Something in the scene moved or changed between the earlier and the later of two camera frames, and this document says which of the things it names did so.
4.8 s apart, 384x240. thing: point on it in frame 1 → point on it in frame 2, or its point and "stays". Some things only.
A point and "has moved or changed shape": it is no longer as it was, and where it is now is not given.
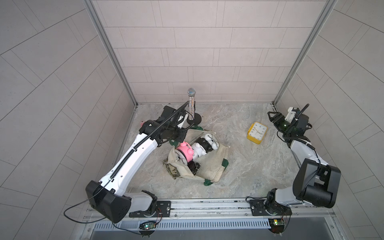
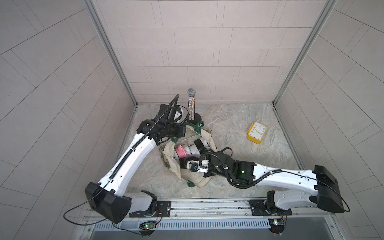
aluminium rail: (239, 209) stays
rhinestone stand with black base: (193, 118) stays
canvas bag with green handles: (212, 165) has moved or changed shape
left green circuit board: (148, 225) stays
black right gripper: (277, 119) → (212, 156)
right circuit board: (277, 225) stays
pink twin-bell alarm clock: (184, 153) has moved or changed shape
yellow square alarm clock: (257, 132) stays
